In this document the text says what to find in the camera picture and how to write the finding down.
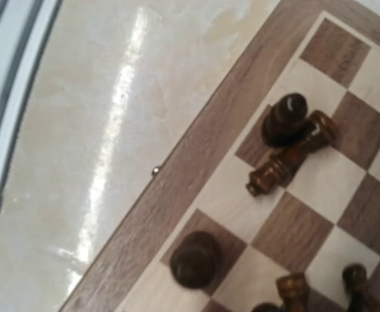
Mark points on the dark pawn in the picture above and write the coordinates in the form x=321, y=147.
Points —
x=284, y=122
x=196, y=261

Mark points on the dark bishop piece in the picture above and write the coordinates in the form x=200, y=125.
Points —
x=319, y=131

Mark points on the wooden chess board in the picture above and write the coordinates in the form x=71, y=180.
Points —
x=328, y=215

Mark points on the pile of dark pieces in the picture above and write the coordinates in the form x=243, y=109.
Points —
x=349, y=290

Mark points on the front aluminium rail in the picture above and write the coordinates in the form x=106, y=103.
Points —
x=25, y=28

